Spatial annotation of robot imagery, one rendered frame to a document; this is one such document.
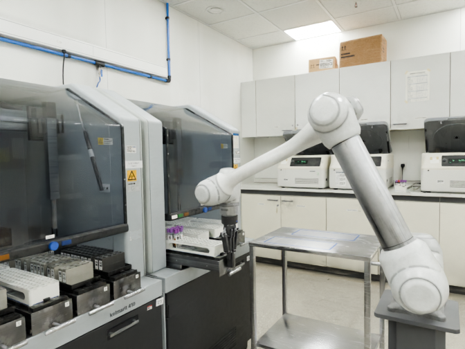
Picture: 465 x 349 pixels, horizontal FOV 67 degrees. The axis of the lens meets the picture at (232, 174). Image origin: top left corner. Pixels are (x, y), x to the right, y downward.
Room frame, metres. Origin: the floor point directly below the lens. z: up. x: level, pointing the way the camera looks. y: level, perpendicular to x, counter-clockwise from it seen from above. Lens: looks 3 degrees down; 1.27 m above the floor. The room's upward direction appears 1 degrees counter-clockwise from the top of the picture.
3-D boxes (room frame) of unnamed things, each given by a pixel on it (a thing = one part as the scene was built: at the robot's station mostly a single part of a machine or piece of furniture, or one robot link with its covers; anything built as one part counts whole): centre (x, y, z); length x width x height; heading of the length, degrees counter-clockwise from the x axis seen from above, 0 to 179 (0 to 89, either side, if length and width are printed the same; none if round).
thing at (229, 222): (1.58, 0.02, 0.96); 0.08 x 0.07 x 0.09; 148
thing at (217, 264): (1.75, 0.30, 0.78); 0.73 x 0.14 x 0.09; 58
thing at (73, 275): (1.26, 0.57, 0.85); 0.12 x 0.02 x 0.06; 149
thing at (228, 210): (1.58, 0.02, 1.03); 0.09 x 0.09 x 0.06
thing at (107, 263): (1.39, 0.49, 0.85); 0.12 x 0.02 x 0.06; 149
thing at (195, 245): (1.68, 0.19, 0.83); 0.30 x 0.10 x 0.06; 59
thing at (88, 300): (1.39, 0.77, 0.78); 0.73 x 0.14 x 0.09; 58
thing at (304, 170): (4.07, -0.89, 1.22); 0.62 x 0.56 x 0.64; 147
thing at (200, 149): (2.06, 0.36, 1.28); 0.61 x 0.51 x 0.63; 148
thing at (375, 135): (3.76, -1.39, 1.24); 0.62 x 0.56 x 0.69; 149
